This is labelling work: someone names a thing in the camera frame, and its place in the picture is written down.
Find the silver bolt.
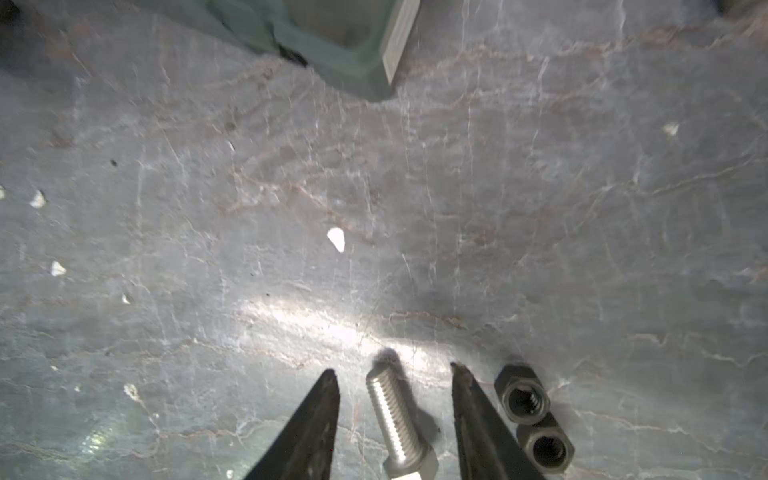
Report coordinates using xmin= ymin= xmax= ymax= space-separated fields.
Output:
xmin=366 ymin=364 xmax=439 ymax=479

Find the green compartment organizer box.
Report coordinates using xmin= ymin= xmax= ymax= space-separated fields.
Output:
xmin=134 ymin=0 xmax=421 ymax=102

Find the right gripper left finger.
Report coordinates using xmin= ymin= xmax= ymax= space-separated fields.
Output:
xmin=245 ymin=369 xmax=340 ymax=480

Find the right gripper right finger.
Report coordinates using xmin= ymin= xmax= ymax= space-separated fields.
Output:
xmin=451 ymin=362 xmax=543 ymax=480

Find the black nut pair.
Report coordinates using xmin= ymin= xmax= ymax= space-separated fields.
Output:
xmin=494 ymin=364 xmax=575 ymax=475

